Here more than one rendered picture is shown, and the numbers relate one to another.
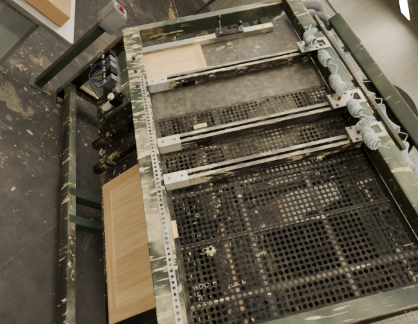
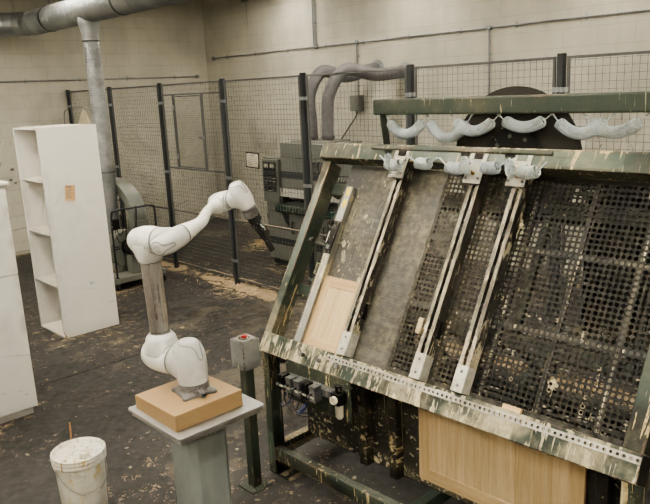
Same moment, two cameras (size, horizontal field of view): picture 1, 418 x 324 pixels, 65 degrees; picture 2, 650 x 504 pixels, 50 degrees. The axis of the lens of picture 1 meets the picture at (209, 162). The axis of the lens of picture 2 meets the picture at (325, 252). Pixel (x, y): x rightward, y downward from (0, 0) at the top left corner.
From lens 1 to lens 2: 158 cm
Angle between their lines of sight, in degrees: 13
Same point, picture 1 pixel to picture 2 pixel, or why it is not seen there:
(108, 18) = (246, 356)
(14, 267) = not seen: outside the picture
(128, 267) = (529, 491)
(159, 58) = (317, 327)
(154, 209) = (480, 417)
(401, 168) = (573, 158)
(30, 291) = not seen: outside the picture
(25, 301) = not seen: outside the picture
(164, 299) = (571, 451)
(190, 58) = (336, 294)
